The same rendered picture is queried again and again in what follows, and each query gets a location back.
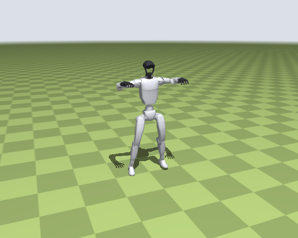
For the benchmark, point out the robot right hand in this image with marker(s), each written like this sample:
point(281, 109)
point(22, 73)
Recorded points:
point(124, 83)

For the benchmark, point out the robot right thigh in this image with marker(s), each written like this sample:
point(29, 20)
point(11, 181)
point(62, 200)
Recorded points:
point(140, 123)

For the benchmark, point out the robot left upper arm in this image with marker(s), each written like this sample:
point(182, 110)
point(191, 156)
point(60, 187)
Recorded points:
point(165, 80)

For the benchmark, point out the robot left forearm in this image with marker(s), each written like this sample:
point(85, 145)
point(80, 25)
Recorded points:
point(176, 79)

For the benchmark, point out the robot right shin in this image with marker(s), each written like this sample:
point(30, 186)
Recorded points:
point(134, 151)

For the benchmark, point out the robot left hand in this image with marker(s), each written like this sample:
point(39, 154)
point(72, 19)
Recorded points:
point(182, 80)

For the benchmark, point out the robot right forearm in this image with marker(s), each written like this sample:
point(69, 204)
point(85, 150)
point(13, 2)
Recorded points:
point(119, 86)

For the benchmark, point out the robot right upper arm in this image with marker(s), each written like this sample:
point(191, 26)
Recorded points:
point(136, 82)

